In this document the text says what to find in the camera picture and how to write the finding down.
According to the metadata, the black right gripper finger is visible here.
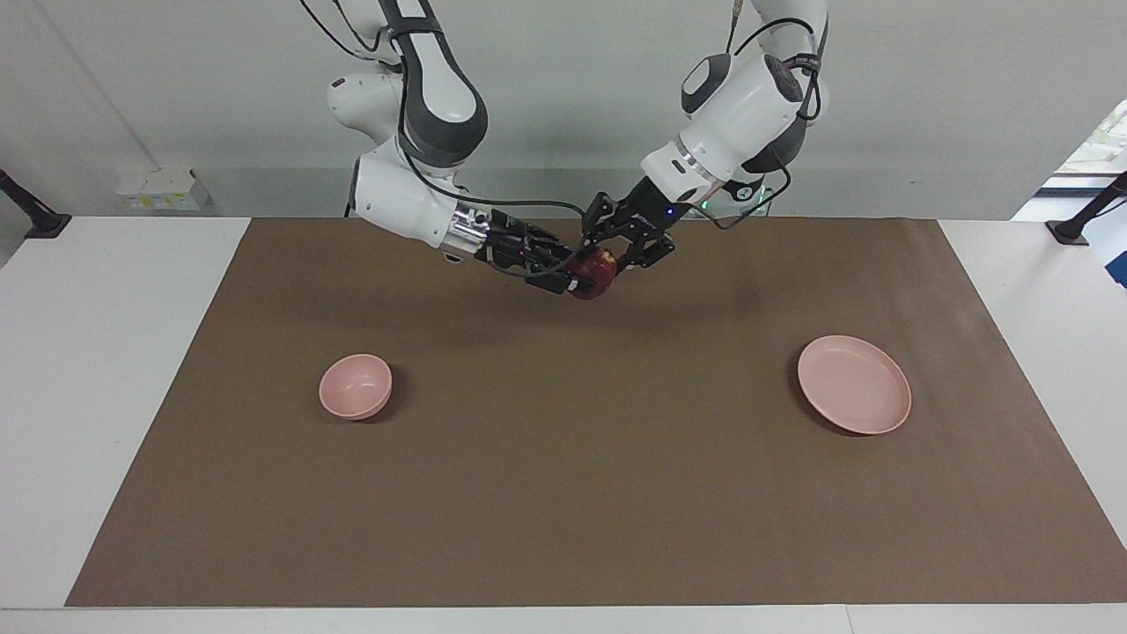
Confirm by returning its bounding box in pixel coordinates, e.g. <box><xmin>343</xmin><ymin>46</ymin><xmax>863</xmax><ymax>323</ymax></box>
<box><xmin>528</xmin><ymin>262</ymin><xmax>584</xmax><ymax>297</ymax></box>
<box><xmin>533</xmin><ymin>227</ymin><xmax>582</xmax><ymax>263</ymax></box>

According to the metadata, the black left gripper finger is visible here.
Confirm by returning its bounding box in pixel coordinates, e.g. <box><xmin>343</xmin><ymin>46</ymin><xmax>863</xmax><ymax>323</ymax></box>
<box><xmin>616</xmin><ymin>231</ymin><xmax>678</xmax><ymax>273</ymax></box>
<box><xmin>581</xmin><ymin>192</ymin><xmax>622</xmax><ymax>256</ymax></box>

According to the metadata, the dark red apple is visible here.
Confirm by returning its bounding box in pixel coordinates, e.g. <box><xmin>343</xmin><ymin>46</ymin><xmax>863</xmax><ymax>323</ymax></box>
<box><xmin>568</xmin><ymin>247</ymin><xmax>619</xmax><ymax>301</ymax></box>

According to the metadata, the pink bowl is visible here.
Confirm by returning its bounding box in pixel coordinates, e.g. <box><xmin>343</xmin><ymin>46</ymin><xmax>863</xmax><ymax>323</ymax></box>
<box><xmin>318</xmin><ymin>353</ymin><xmax>394</xmax><ymax>421</ymax></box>

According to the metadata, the pink plate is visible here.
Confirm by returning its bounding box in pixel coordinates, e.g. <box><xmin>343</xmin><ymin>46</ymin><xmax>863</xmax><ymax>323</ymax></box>
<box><xmin>797</xmin><ymin>335</ymin><xmax>913</xmax><ymax>436</ymax></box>

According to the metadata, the brown table mat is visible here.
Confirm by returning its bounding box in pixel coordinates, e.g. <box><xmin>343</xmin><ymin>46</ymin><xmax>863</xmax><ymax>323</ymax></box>
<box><xmin>66</xmin><ymin>217</ymin><xmax>1127</xmax><ymax>608</ymax></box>

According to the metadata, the white cardboard box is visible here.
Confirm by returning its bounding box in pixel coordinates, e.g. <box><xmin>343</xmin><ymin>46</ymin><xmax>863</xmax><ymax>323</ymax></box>
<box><xmin>117</xmin><ymin>167</ymin><xmax>213</xmax><ymax>211</ymax></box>

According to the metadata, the black slanted stand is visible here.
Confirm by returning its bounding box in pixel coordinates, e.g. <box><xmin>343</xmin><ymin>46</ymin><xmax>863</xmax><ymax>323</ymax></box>
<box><xmin>0</xmin><ymin>167</ymin><xmax>72</xmax><ymax>240</ymax></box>
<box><xmin>1045</xmin><ymin>172</ymin><xmax>1127</xmax><ymax>246</ymax></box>

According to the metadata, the window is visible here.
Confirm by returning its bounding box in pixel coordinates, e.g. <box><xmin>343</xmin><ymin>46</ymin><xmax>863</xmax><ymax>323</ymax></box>
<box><xmin>1039</xmin><ymin>99</ymin><xmax>1127</xmax><ymax>196</ymax></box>

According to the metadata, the blue object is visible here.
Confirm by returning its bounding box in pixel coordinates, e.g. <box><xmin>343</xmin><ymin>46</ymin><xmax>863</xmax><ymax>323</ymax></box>
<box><xmin>1092</xmin><ymin>220</ymin><xmax>1127</xmax><ymax>289</ymax></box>

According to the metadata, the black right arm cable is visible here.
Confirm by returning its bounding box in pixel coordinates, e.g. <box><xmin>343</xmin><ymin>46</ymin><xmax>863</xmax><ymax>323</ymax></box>
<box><xmin>299</xmin><ymin>0</ymin><xmax>589</xmax><ymax>221</ymax></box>

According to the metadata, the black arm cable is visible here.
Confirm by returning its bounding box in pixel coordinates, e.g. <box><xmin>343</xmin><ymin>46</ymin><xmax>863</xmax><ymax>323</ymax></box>
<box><xmin>696</xmin><ymin>0</ymin><xmax>830</xmax><ymax>232</ymax></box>
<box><xmin>299</xmin><ymin>0</ymin><xmax>589</xmax><ymax>221</ymax></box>

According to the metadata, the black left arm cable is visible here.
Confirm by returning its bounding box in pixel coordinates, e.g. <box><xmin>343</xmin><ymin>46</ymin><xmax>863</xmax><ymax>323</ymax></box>
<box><xmin>696</xmin><ymin>0</ymin><xmax>830</xmax><ymax>232</ymax></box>

